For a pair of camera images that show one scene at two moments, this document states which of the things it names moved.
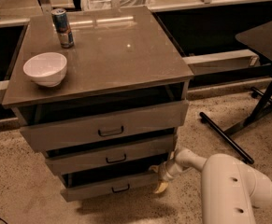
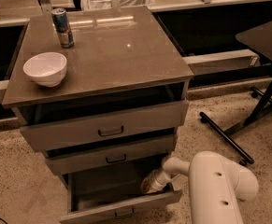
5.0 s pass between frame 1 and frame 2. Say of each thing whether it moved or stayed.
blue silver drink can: stayed
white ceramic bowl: stayed
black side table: stayed
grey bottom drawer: moved
